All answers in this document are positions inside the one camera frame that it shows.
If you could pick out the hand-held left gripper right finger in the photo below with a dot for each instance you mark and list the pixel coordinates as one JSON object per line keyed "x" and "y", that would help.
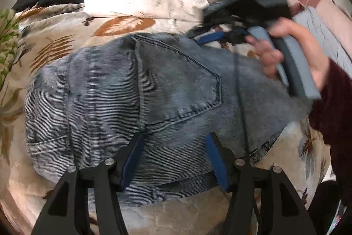
{"x": 217, "y": 166}

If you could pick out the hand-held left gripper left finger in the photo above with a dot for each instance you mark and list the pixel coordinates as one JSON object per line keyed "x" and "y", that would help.
{"x": 132, "y": 166}

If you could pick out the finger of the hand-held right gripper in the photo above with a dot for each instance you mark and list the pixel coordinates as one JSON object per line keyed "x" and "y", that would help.
{"x": 211, "y": 37}
{"x": 214, "y": 8}

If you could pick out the grey-blue denim pants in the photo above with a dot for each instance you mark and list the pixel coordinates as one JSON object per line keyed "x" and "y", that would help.
{"x": 110, "y": 100}

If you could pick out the person's right forearm maroon sleeve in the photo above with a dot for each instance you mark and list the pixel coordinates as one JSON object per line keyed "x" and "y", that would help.
{"x": 335, "y": 102}

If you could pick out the person's right hand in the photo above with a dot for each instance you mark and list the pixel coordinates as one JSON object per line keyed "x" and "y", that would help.
{"x": 302, "y": 34}

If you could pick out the light blue sheet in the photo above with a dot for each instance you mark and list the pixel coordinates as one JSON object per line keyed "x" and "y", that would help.
{"x": 330, "y": 39}

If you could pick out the cream leaf-print blanket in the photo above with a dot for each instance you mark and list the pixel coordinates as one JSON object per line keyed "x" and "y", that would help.
{"x": 55, "y": 39}

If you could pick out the green patterned cloth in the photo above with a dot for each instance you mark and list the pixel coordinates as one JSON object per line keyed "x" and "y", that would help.
{"x": 8, "y": 31}

